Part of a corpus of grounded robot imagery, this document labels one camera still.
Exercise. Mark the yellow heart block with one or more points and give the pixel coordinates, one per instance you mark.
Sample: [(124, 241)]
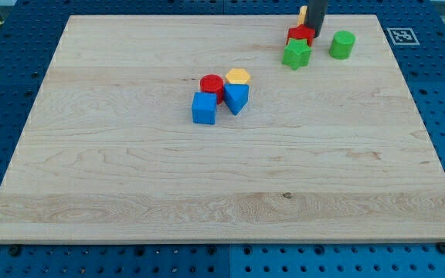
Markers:
[(302, 15)]

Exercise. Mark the green star block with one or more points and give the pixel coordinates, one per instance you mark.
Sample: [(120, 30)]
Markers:
[(297, 53)]

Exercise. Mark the yellow hexagon block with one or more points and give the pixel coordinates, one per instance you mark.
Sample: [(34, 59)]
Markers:
[(238, 76)]

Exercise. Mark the white fiducial marker tag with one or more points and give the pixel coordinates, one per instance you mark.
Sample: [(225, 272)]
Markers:
[(403, 36)]

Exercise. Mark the red star block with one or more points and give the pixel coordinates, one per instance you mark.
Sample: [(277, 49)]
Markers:
[(301, 32)]

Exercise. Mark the green cylinder block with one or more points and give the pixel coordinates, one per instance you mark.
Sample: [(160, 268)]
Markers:
[(342, 44)]

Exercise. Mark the red cylinder block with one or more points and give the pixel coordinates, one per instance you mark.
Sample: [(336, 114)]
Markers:
[(213, 83)]

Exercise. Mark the light wooden board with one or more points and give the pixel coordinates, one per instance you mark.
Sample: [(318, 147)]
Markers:
[(334, 152)]

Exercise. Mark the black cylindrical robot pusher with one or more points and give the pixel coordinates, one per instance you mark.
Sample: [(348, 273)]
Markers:
[(317, 10)]

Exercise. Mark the blue triangle block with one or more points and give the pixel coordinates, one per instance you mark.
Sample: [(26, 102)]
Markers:
[(236, 96)]

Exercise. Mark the blue cube block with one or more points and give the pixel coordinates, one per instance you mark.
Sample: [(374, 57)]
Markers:
[(204, 107)]

